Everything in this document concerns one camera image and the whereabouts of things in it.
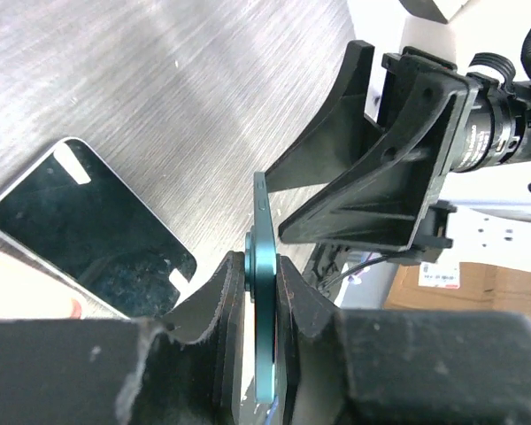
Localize teal-edged phone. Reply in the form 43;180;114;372
244;172;277;404

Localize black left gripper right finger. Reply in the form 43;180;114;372
276;256;531;424

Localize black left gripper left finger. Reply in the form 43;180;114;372
0;252;245;424

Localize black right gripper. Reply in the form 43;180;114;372
278;46;531;266

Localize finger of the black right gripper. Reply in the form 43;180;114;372
265;40;374;193

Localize cardboard box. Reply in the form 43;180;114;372
384;262;531;317

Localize pink phone case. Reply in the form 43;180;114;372
0;252;85;321

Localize white-edged phone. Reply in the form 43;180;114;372
0;137;197;318

